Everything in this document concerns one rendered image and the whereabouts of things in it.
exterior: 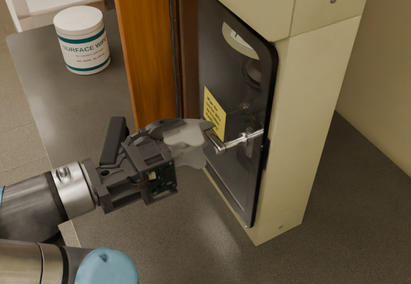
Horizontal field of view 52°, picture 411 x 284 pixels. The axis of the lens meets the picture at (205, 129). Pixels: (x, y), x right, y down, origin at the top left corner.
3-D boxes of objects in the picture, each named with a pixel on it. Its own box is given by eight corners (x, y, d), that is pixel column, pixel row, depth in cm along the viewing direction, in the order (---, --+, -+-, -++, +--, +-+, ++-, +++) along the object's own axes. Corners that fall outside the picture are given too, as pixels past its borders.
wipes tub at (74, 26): (103, 45, 131) (93, 0, 121) (117, 67, 123) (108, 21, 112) (60, 57, 127) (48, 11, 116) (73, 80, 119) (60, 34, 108)
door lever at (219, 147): (219, 119, 73) (219, 107, 71) (249, 150, 66) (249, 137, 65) (191, 129, 71) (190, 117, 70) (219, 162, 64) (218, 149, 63)
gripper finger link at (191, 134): (229, 141, 65) (175, 166, 62) (211, 121, 69) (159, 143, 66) (227, 125, 63) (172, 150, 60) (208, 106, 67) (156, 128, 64)
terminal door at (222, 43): (182, 129, 98) (173, -43, 69) (252, 231, 79) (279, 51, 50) (179, 130, 97) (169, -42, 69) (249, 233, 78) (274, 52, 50)
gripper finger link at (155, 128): (189, 139, 67) (139, 161, 64) (185, 133, 68) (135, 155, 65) (185, 116, 64) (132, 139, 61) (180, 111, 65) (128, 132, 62)
